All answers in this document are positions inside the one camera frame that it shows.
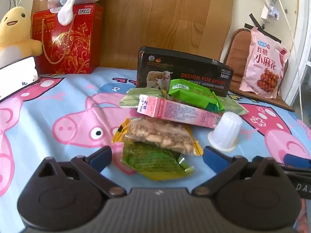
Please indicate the large pink snack bag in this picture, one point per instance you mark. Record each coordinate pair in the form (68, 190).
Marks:
(262, 60)

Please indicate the black printed box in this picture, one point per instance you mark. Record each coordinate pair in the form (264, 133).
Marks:
(194, 65)

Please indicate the bright green snack packet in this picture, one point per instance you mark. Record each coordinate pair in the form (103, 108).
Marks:
(194, 94)

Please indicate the green yellow snack packet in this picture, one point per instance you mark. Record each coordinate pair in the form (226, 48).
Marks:
(150, 161)

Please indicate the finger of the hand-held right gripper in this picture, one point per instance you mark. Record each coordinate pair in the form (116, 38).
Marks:
(298, 161)

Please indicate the yellow plush toy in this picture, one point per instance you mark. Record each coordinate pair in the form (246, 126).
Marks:
(14, 31)

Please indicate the black tape strips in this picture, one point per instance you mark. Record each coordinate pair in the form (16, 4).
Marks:
(255, 20)

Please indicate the clear peanut snack packet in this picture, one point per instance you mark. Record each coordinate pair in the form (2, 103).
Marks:
(158, 136)

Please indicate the red gift bag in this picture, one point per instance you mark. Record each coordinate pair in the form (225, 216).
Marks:
(73, 51)

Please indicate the pale green snack packet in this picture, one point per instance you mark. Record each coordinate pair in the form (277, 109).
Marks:
(131, 99)

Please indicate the cartoon pig printed blanket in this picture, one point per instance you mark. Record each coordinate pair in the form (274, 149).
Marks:
(60, 106)

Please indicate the white window frame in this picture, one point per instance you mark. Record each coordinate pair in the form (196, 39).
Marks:
(301, 41)

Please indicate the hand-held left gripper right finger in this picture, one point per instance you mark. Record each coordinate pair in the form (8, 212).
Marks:
(215, 157)

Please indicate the white power strip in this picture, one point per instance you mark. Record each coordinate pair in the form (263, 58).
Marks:
(274, 4)

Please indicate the white jelly cup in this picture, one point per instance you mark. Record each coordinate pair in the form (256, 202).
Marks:
(226, 133)

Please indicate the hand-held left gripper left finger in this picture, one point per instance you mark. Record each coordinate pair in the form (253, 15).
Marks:
(100, 157)

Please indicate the pink carton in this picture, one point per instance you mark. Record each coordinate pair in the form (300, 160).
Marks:
(175, 112)

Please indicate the white charger plug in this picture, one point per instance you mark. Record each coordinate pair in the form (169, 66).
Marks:
(265, 13)

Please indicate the brown seat cushion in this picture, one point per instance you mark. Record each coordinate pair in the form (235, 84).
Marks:
(237, 53)

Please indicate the smartphone with white screen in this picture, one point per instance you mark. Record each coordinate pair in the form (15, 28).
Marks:
(14, 77)

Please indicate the wooden board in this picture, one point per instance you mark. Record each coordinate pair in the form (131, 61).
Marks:
(145, 17)

